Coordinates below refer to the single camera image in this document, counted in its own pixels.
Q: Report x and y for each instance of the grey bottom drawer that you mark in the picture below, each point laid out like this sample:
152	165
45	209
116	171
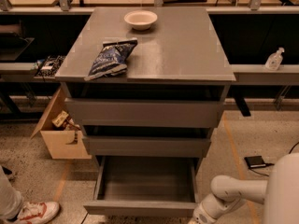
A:
144	187

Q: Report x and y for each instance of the grey drawer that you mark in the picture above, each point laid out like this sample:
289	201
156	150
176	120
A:
144	187
146	141
145	105

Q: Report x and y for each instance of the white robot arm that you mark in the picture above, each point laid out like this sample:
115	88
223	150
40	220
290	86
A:
279	194

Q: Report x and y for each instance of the grey top drawer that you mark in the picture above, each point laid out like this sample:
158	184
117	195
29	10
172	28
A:
145	105

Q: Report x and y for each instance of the grey drawer cabinet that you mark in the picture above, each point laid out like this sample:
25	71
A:
170	99

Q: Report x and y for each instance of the grey middle drawer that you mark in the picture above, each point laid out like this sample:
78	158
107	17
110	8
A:
146	141

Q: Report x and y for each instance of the blue chip bag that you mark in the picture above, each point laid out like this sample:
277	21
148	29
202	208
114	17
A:
111	60

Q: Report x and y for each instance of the white bowl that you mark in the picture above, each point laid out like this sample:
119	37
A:
140	20

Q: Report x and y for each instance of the small box in carton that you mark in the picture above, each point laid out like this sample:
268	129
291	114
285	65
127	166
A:
60	119

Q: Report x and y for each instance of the cardboard box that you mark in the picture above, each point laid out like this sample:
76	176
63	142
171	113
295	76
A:
62	143

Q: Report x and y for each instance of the black patterned notebook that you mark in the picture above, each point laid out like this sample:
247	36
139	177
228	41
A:
49	66

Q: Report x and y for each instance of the black foot pedal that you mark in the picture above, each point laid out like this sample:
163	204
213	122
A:
254	162

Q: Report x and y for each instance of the hand sanitizer bottle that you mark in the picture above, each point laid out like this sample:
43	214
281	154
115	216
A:
274	60

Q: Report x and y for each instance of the white red sneaker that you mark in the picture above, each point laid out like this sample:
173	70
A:
37	213

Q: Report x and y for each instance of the grey trouser leg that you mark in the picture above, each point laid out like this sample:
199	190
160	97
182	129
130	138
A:
11	200

